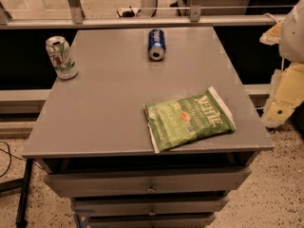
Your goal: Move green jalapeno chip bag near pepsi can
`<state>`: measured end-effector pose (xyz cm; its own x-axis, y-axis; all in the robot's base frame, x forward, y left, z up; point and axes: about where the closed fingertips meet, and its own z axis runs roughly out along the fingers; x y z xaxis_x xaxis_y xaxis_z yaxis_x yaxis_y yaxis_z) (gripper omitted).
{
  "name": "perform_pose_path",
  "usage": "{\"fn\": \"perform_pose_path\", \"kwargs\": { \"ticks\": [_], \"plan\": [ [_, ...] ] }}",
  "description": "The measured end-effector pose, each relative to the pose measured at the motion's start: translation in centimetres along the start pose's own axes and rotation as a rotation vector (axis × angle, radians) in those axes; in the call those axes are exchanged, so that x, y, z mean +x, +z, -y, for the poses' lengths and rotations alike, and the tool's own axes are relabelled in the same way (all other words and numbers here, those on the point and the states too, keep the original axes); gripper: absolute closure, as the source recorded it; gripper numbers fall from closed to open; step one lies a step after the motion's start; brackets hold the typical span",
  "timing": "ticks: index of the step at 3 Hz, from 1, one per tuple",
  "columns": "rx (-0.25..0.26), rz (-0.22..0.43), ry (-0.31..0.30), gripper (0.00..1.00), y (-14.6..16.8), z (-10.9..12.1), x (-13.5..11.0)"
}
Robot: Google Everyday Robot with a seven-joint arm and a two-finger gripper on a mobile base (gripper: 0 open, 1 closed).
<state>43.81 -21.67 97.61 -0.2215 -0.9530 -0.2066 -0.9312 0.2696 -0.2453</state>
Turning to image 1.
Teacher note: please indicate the grey drawer cabinet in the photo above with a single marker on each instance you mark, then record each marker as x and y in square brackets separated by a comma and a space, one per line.
[140, 144]

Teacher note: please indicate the blue pepsi can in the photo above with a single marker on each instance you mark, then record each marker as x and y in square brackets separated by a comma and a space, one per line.
[156, 44]

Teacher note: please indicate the white green soda can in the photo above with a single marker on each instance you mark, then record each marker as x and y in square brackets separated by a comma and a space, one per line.
[58, 50]

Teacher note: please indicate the metal railing frame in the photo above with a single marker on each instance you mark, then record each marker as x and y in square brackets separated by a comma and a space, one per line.
[100, 14]

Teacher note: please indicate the grey drawer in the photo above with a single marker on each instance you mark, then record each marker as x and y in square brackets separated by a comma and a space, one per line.
[166, 181]
[150, 206]
[158, 221]

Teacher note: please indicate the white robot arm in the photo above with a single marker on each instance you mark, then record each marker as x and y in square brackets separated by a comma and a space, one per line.
[291, 46]

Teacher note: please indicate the bottom grey drawer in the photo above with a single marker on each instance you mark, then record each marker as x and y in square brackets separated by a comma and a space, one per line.
[158, 221]

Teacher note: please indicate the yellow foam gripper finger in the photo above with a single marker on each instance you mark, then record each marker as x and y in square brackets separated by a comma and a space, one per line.
[272, 35]
[286, 94]

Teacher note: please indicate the middle grey drawer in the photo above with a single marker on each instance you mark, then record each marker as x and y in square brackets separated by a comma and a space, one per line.
[150, 206]

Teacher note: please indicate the black metal stand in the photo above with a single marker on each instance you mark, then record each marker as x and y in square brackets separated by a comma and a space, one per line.
[23, 184]

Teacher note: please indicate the green jalapeno chip bag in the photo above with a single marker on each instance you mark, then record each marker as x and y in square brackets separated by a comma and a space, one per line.
[177, 122]

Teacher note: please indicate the top grey drawer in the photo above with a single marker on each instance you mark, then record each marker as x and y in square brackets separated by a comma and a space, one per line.
[166, 181]

